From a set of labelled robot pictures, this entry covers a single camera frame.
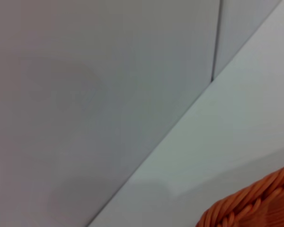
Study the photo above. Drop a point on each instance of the orange woven plastic basket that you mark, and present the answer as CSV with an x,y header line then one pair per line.
x,y
255,203

